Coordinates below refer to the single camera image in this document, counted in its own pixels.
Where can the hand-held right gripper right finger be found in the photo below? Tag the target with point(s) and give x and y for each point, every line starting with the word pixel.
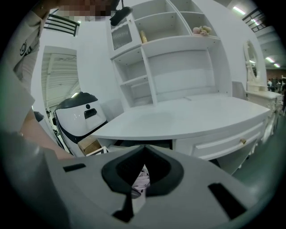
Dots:
pixel 190 196

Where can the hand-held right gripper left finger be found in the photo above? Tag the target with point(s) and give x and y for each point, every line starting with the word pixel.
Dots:
pixel 67 190

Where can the person's left forearm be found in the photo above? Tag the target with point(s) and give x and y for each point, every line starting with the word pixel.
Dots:
pixel 44 138

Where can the white drawer with gold knob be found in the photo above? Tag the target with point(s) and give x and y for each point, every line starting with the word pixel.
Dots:
pixel 223 143

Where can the white desk with drawers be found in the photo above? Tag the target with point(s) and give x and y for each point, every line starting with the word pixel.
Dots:
pixel 178 116

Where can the white desk shelf hutch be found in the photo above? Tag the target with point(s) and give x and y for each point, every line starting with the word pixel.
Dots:
pixel 178 43

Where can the brown cardboard box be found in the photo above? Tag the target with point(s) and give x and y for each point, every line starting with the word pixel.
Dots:
pixel 89 145

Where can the smaller white and black machine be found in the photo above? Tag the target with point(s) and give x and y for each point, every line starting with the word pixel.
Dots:
pixel 73 120

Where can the person's beige sweatshirt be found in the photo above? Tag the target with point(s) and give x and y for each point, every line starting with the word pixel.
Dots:
pixel 20 89

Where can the white office chair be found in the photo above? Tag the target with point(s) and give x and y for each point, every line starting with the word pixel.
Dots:
pixel 238 89

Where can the cream vanity table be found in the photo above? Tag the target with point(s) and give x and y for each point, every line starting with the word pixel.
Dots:
pixel 263 100

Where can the oval vanity mirror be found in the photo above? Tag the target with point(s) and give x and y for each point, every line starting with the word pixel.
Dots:
pixel 252 58

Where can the ceiling light strip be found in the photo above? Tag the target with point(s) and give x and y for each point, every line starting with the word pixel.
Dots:
pixel 238 10
pixel 272 62

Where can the ribbed glass cabinet door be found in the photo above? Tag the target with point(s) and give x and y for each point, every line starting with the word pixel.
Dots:
pixel 121 36

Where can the yellow book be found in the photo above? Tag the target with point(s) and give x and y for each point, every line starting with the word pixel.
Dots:
pixel 143 36

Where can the pink plush toy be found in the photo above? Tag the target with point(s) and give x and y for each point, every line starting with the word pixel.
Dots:
pixel 202 30

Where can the person's face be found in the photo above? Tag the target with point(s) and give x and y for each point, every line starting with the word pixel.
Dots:
pixel 82 9

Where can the black metal frame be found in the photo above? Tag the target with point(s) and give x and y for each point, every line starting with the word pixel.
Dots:
pixel 254 19
pixel 62 24

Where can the black head camera mount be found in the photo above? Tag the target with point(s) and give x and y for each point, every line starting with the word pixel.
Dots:
pixel 120 15

